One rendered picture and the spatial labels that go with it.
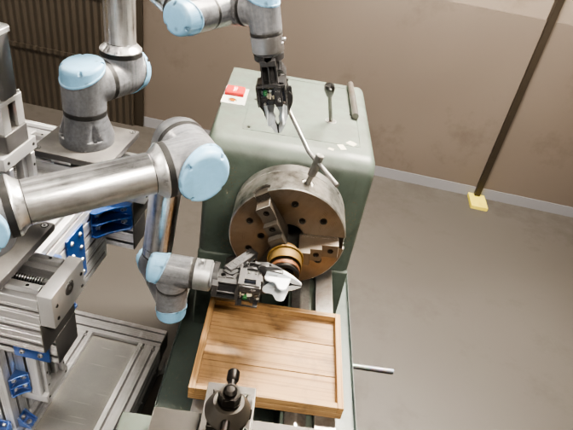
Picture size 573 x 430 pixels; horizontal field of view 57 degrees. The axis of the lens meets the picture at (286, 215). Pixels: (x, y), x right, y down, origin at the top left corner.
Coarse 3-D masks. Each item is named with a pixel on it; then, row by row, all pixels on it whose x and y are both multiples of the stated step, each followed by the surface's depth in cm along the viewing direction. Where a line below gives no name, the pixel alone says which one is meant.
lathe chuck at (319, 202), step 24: (240, 192) 143; (288, 192) 132; (312, 192) 132; (240, 216) 137; (288, 216) 136; (312, 216) 136; (336, 216) 135; (240, 240) 141; (264, 240) 141; (288, 240) 147; (312, 264) 145
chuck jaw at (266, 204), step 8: (256, 192) 135; (264, 192) 133; (264, 200) 133; (272, 200) 133; (264, 208) 130; (272, 208) 131; (264, 216) 132; (272, 216) 131; (280, 216) 135; (264, 224) 132; (272, 224) 131; (280, 224) 132; (272, 232) 132; (280, 232) 132; (272, 240) 131; (280, 240) 131
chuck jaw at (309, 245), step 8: (304, 240) 137; (312, 240) 137; (320, 240) 138; (328, 240) 138; (336, 240) 138; (304, 248) 134; (312, 248) 134; (320, 248) 135; (328, 248) 136; (336, 248) 136; (304, 256) 133; (312, 256) 136; (320, 256) 135; (328, 256) 138; (336, 256) 138
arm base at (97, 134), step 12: (72, 120) 141; (84, 120) 141; (96, 120) 143; (108, 120) 148; (60, 132) 146; (72, 132) 142; (84, 132) 142; (96, 132) 144; (108, 132) 147; (72, 144) 143; (84, 144) 143; (96, 144) 145; (108, 144) 148
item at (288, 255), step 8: (272, 248) 131; (280, 248) 130; (288, 248) 130; (296, 248) 131; (272, 256) 130; (280, 256) 128; (288, 256) 128; (296, 256) 129; (280, 264) 126; (288, 264) 126; (296, 264) 128; (288, 272) 133; (296, 272) 128
